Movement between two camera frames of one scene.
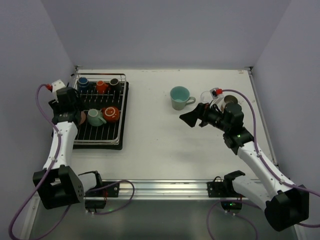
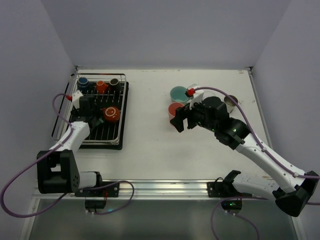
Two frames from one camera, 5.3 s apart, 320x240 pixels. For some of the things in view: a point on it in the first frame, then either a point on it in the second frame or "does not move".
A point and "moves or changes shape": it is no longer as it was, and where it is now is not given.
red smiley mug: (111, 114) does not move
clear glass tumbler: (206, 97) does not move
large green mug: (180, 97) does not move
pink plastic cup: (83, 117) moves or changes shape
